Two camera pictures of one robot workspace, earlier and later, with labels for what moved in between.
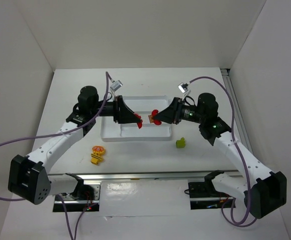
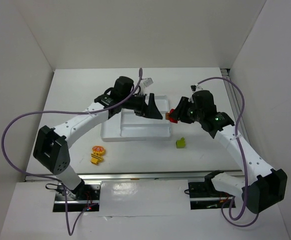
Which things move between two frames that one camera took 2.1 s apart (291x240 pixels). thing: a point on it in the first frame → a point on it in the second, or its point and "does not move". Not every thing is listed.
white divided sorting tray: [142, 106] does not move
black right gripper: [177, 111] → [183, 111]
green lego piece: [180, 144] does not move
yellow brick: [96, 155] does not move
